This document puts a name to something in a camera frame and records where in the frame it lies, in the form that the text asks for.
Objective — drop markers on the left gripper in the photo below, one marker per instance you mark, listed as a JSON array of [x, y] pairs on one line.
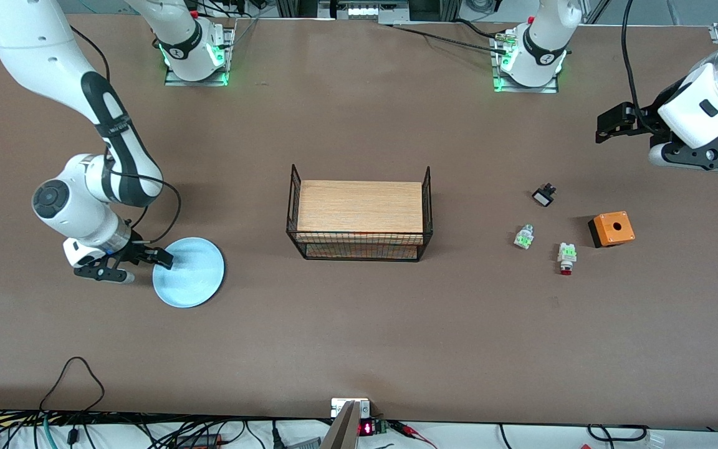
[[649, 115]]

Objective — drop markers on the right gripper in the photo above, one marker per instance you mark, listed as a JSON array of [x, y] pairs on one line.
[[136, 251]]

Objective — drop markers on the light blue round plate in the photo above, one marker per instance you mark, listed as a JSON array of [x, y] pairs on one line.
[[194, 274]]

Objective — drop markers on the red push button switch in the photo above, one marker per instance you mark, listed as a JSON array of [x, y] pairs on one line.
[[566, 252]]

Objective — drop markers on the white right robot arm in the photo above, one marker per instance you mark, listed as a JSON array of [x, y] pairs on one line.
[[28, 43]]

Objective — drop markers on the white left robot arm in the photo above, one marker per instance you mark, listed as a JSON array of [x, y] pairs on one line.
[[543, 37]]

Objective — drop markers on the black white square push button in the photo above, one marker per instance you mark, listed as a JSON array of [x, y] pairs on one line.
[[543, 199]]

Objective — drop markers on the light wooden shelf block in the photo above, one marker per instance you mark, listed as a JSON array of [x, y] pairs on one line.
[[359, 206]]

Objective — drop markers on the small white box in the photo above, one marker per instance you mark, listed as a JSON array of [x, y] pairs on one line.
[[337, 408]]

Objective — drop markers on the grey metal bar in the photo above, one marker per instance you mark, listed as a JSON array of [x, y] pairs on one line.
[[340, 436]]

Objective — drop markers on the white lit device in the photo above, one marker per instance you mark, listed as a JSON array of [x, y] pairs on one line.
[[371, 11]]

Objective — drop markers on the red digit display module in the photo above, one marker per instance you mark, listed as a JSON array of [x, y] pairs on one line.
[[366, 428]]

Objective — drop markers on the red clip lead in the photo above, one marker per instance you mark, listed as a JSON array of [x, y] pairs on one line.
[[406, 428]]

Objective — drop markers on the aluminium left arm base plate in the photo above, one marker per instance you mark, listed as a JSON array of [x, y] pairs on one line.
[[527, 89]]

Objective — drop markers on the orange button enclosure box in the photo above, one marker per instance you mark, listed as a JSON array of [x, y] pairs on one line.
[[621, 234]]

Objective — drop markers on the green push button switch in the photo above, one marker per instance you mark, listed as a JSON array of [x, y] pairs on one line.
[[524, 238]]

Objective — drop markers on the aluminium right arm base plate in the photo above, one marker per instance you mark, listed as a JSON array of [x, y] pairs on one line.
[[197, 82]]

